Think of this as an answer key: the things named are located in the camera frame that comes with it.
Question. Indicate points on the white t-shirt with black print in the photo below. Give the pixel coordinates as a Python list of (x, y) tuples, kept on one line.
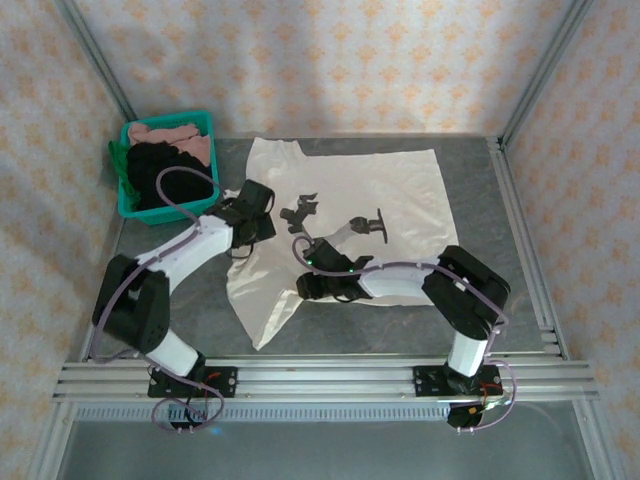
[(390, 175)]

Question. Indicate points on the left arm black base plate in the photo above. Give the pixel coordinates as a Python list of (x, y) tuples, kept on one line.
[(227, 382)]

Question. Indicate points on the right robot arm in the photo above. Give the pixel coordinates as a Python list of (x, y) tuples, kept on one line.
[(400, 285)]

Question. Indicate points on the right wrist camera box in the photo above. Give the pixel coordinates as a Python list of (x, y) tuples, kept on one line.
[(327, 250)]

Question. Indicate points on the pink t-shirt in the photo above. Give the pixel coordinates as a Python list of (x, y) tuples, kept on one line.
[(165, 134)]

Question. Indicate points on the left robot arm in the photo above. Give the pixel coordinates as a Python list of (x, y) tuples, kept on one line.
[(200, 245)]

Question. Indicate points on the aluminium frame post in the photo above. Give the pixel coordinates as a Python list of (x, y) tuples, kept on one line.
[(50, 440), (95, 55), (592, 440), (545, 65)]

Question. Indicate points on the aluminium mounting rail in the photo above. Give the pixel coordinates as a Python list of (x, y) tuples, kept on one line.
[(325, 380)]

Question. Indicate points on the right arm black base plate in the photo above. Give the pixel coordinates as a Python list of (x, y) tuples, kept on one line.
[(425, 382)]

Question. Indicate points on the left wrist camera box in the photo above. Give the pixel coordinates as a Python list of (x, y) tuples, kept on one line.
[(257, 196)]

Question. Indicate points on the teal plastic basket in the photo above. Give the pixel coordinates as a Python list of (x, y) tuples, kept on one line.
[(165, 217)]

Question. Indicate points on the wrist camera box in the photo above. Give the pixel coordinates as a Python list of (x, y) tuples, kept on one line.
[(257, 196), (327, 250)]

